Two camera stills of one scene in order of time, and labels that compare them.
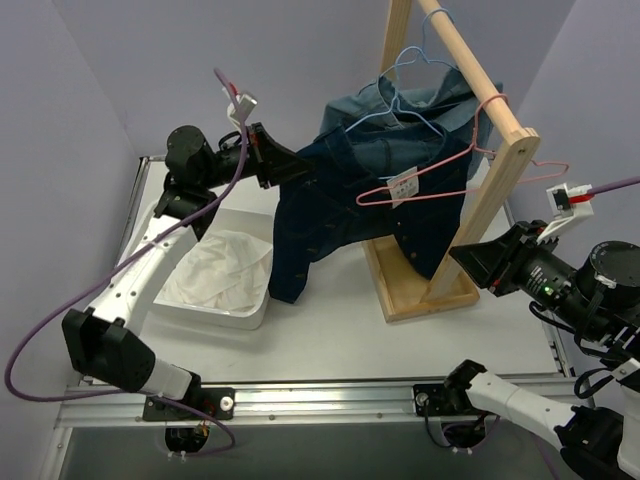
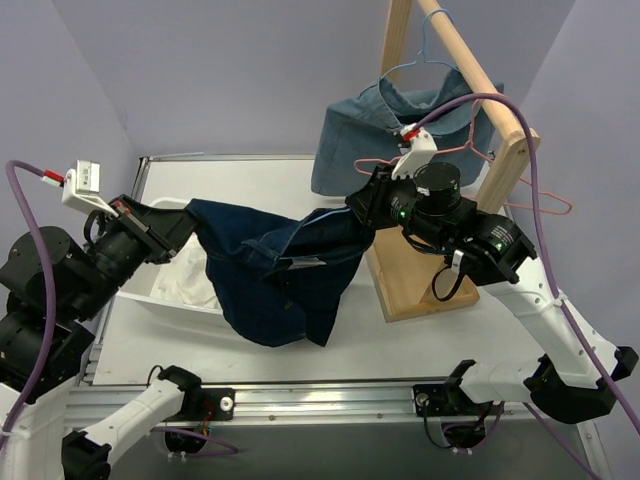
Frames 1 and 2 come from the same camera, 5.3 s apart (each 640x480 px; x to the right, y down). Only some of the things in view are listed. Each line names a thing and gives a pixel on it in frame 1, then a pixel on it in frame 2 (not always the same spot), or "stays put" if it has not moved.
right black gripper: (516, 256) → (373, 198)
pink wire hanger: (473, 146) → (470, 145)
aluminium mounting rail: (342, 404) stays put
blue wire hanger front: (407, 56) → (331, 215)
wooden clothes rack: (484, 201) stays put
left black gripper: (260, 156) → (142, 228)
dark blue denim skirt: (405, 180) → (282, 283)
